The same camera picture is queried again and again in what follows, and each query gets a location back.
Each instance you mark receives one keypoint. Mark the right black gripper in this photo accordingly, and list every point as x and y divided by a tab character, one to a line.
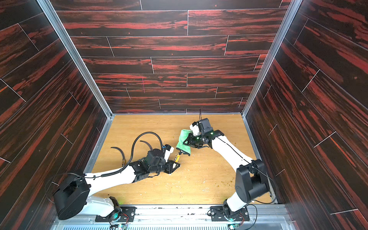
196	139

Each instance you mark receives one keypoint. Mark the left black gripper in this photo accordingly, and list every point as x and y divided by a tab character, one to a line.
170	170

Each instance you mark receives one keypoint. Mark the sickle with yellow label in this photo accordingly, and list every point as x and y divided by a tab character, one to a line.
177	157

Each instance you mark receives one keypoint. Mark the green microfibre rag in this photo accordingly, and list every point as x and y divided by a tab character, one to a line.
182	143

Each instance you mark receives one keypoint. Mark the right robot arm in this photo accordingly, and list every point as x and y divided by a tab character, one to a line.
251	180

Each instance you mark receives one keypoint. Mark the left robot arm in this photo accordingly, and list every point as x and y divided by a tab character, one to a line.
76	194

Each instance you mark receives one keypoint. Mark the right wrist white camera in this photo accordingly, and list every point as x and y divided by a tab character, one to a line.
195	129

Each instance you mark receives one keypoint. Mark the wrist white camera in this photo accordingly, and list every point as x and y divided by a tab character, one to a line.
195	129
167	151

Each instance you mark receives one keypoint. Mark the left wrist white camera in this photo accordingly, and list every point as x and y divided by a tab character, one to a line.
167	151

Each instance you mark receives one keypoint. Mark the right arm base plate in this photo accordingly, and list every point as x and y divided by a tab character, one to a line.
223	213

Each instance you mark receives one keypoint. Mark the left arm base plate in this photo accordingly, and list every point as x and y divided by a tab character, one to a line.
122	215

